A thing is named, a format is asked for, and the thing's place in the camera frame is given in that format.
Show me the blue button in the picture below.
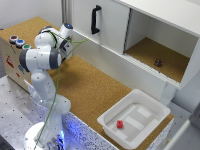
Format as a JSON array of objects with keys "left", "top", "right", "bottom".
[{"left": 15, "top": 38, "right": 26, "bottom": 49}]

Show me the white sliding door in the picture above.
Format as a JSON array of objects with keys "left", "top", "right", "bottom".
[{"left": 72, "top": 0, "right": 131, "bottom": 55}]

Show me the black door handle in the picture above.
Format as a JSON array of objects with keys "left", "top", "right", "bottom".
[{"left": 90, "top": 4, "right": 102, "bottom": 36}]

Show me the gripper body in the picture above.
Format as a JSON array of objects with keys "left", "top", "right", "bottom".
[{"left": 61, "top": 39, "right": 75, "bottom": 61}]

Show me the green button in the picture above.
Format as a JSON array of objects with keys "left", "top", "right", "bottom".
[{"left": 21, "top": 43, "right": 33, "bottom": 52}]

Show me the white plastic box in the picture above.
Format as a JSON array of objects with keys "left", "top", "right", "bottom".
[{"left": 96, "top": 88, "right": 172, "bottom": 150}]

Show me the green cable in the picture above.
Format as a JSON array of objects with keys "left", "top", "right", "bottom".
[{"left": 33, "top": 29, "right": 90, "bottom": 150}]

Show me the purple block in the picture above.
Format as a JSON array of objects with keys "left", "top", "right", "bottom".
[{"left": 153, "top": 58, "right": 163, "bottom": 67}]

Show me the pink block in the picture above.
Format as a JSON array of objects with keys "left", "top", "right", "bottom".
[{"left": 116, "top": 120, "right": 125, "bottom": 129}]

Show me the red button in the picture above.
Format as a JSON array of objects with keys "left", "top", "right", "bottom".
[{"left": 9, "top": 34, "right": 20, "bottom": 45}]

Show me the white cabinet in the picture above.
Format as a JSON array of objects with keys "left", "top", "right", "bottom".
[{"left": 70, "top": 0, "right": 200, "bottom": 107}]

